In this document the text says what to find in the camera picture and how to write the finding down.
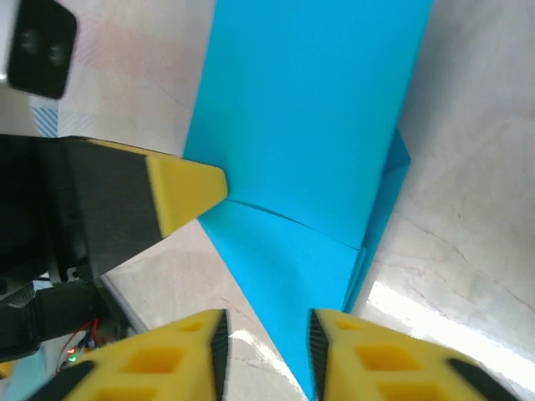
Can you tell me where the small circuit board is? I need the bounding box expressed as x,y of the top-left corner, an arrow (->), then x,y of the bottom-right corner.
62,319 -> 104,371

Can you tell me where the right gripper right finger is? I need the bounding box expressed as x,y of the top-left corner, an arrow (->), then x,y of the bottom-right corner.
308,307 -> 523,401

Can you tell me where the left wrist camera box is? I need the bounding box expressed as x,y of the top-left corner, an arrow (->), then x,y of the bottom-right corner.
0,0 -> 79,101

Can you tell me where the blue paper sheet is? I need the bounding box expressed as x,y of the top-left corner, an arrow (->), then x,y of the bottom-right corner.
181,0 -> 436,401

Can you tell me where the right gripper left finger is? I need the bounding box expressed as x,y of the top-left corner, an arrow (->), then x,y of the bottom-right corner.
24,308 -> 232,401

